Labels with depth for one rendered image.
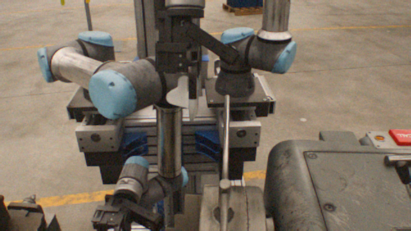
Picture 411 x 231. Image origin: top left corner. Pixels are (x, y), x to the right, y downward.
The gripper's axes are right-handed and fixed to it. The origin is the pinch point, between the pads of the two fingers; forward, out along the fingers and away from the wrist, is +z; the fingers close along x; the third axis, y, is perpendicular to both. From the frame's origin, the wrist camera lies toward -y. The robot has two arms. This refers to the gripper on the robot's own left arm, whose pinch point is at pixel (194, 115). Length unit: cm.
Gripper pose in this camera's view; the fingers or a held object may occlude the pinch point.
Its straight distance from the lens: 65.6
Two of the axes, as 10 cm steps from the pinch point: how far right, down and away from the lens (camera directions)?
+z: -0.2, 9.8, 2.0
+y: -10.0, -0.3, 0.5
